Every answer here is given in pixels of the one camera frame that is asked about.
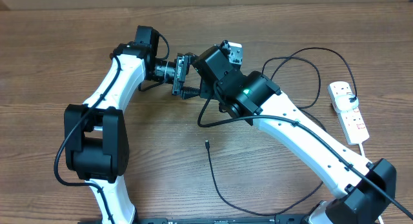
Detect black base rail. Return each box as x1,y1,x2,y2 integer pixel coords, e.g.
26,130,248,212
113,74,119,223
77,212,310,224

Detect white power strip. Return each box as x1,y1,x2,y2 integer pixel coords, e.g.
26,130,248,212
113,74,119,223
327,81,370,145

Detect white charger plug adapter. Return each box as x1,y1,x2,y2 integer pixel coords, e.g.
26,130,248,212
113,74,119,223
332,94,359,113

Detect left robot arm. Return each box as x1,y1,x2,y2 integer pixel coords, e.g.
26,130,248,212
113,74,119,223
54,26,195,223

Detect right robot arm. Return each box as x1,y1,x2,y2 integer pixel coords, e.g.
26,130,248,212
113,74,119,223
192,41,396,223

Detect black USB charging cable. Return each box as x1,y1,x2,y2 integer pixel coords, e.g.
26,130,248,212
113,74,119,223
205,47,358,217

